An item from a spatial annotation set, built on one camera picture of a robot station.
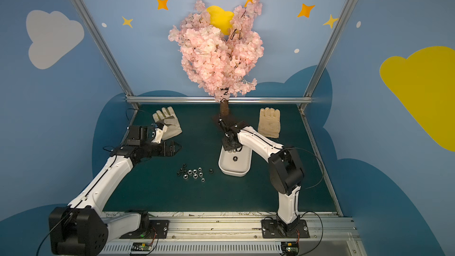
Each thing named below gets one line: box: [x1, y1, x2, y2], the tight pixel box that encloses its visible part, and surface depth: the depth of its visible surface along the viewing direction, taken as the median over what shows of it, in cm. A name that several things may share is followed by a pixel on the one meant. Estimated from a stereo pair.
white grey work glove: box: [152, 106, 183, 142], surface depth 117 cm
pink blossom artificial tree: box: [167, 0, 265, 102], surface depth 70 cm
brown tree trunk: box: [219, 98, 230, 117], surface depth 107 cm
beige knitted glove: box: [257, 107, 281, 139], surface depth 118 cm
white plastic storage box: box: [218, 144, 253, 178], surface depth 96 cm
